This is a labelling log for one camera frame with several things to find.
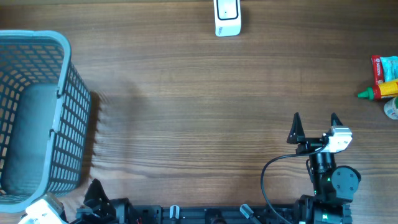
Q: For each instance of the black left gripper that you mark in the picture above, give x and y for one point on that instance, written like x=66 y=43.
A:
x=102 y=206

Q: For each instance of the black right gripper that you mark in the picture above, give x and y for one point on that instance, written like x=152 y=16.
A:
x=296 y=135

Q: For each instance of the red sauce bottle green cap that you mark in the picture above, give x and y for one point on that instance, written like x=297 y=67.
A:
x=380 y=91

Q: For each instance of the green lid white jar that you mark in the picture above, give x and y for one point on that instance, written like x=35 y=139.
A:
x=390 y=109

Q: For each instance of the red stick sachet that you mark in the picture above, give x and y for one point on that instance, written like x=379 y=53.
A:
x=377 y=69

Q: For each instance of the teal white sachet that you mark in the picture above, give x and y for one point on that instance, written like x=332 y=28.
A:
x=389 y=65

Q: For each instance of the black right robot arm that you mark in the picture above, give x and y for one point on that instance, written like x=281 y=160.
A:
x=333 y=186

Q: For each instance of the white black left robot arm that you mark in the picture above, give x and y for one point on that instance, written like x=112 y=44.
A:
x=123 y=210

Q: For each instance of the white barcode scanner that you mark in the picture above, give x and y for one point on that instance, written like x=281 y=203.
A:
x=227 y=17

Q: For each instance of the grey plastic mesh basket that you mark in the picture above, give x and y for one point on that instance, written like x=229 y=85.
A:
x=45 y=110

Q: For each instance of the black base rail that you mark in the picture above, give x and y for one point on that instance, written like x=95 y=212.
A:
x=192 y=215

